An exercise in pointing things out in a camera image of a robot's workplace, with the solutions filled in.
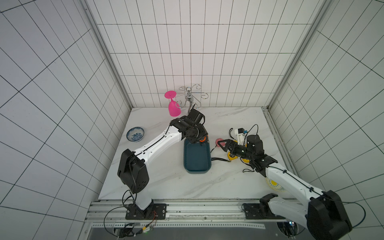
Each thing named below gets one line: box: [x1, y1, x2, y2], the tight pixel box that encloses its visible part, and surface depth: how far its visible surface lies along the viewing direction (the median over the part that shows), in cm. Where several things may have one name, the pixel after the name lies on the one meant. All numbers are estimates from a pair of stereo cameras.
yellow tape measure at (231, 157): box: [211, 151, 238, 162], surface depth 92 cm
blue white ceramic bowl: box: [126, 126, 145, 143], surface depth 103 cm
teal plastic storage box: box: [183, 137, 212, 174], surface depth 92 cm
